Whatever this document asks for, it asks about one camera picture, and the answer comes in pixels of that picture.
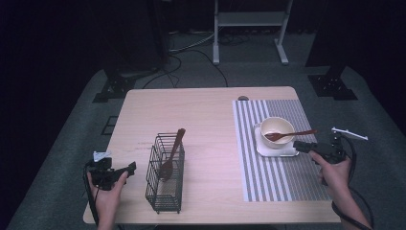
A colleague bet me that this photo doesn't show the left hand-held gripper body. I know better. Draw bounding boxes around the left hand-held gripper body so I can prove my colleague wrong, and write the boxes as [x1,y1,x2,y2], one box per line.
[84,150,115,192]

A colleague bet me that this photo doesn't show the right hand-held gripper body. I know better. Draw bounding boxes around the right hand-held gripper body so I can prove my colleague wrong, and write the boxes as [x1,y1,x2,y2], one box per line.
[313,126,370,166]

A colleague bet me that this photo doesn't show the dark wooden spoon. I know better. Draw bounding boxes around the dark wooden spoon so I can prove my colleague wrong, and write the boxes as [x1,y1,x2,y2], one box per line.
[263,128,319,143]

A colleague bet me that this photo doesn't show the cream bowl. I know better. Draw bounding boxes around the cream bowl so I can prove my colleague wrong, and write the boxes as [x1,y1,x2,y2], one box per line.
[259,116,296,150]

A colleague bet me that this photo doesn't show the black wire basket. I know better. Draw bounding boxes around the black wire basket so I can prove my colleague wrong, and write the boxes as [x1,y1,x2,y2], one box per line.
[145,131,186,215]

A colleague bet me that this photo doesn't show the person's left hand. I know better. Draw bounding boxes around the person's left hand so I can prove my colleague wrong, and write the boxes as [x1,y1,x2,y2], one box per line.
[85,171,129,216]

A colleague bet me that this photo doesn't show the person's right hand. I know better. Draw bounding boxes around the person's right hand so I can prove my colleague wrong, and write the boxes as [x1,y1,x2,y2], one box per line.
[307,150,352,201]

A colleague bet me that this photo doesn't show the white square plate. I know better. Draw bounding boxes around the white square plate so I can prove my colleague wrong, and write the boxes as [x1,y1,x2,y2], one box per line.
[253,123,301,158]

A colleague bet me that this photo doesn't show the grey striped placemat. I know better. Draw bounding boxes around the grey striped placemat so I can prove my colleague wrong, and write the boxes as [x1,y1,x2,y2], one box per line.
[232,99,333,203]

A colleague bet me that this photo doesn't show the wooden spoon in basket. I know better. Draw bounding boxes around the wooden spoon in basket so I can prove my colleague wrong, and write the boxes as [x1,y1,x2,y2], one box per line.
[158,127,187,180]

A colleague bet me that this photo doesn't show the black stand base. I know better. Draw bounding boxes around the black stand base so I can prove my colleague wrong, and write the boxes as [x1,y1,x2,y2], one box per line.
[307,65,358,102]
[92,68,138,104]

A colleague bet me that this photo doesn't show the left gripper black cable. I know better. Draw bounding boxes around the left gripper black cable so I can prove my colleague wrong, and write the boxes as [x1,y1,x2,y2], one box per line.
[81,160,100,226]

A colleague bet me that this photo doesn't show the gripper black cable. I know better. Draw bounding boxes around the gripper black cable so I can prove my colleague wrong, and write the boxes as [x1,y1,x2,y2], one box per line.
[330,135,375,230]
[81,160,100,226]

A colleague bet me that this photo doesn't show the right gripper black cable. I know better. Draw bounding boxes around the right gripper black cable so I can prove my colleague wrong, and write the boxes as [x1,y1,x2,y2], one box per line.
[330,135,375,230]

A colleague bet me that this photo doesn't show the black floor frame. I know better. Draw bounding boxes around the black floor frame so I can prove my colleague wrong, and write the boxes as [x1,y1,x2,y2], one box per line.
[101,115,119,136]

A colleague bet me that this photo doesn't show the black floor cable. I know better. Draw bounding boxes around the black floor cable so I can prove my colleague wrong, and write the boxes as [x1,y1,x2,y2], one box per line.
[141,48,230,90]

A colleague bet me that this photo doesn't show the white metal stand frame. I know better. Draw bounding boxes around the white metal stand frame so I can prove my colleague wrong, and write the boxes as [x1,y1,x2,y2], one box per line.
[212,0,294,66]

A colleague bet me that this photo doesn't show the grey floor cable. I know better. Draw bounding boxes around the grey floor cable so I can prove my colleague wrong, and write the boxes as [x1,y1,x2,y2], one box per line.
[168,30,215,54]

